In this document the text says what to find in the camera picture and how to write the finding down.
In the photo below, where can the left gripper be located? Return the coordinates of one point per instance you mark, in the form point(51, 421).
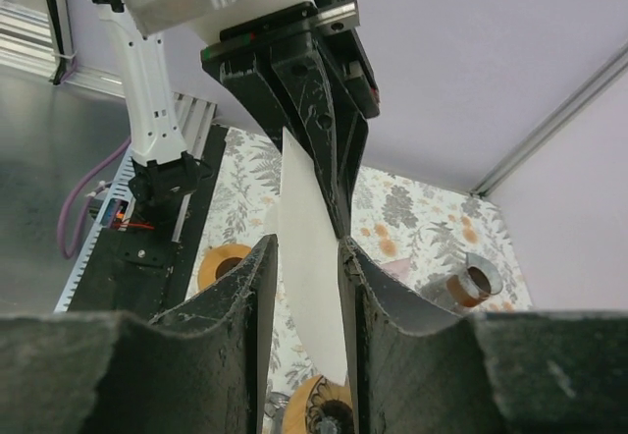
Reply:
point(321, 77)

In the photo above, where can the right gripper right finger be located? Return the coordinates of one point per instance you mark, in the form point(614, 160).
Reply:
point(414, 367)

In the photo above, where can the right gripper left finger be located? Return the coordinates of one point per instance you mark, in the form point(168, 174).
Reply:
point(199, 367)

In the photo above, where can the ribbed glass dripper cone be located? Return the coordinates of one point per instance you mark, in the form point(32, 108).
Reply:
point(328, 408)

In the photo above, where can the white paper coffee filter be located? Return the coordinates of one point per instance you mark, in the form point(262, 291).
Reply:
point(308, 252)

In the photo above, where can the glass coffee server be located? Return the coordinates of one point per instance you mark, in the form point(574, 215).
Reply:
point(275, 407)

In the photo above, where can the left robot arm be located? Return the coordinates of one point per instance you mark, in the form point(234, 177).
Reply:
point(164, 171)

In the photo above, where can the glass carafe brown band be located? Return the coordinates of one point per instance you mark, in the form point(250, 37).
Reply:
point(471, 283)

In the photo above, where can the floral table mat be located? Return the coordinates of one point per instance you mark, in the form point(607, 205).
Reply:
point(391, 218)

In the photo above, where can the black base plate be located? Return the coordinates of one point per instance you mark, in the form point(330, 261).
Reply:
point(146, 271)

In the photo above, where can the white cable duct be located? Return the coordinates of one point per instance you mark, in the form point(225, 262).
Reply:
point(116, 206)

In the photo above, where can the aluminium frame rail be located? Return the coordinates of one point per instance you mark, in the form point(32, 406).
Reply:
point(594, 86)

